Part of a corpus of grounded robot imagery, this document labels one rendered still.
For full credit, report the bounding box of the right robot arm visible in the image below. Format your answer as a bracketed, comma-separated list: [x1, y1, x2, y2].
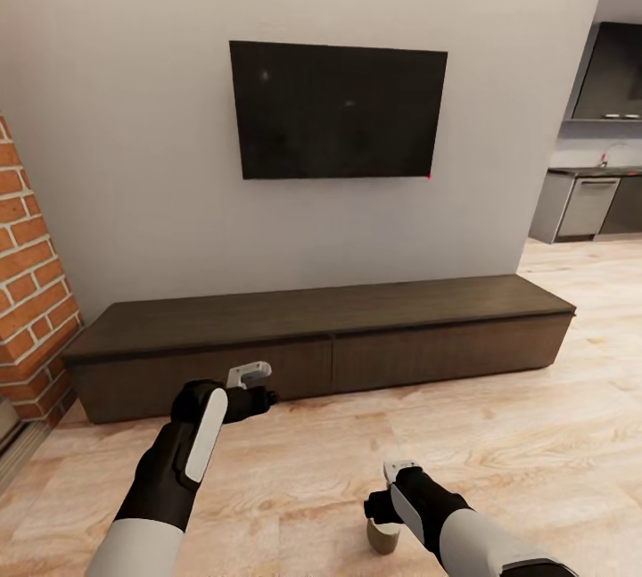
[364, 459, 578, 577]

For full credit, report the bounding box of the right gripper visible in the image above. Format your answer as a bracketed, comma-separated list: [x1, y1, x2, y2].
[364, 489, 405, 524]

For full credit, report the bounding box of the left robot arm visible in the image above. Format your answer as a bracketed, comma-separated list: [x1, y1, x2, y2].
[83, 361, 281, 577]

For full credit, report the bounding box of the pillar candle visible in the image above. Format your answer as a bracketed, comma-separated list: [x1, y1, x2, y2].
[366, 517, 400, 555]

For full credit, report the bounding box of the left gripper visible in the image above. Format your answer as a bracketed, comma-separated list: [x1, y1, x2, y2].
[228, 386, 281, 424]

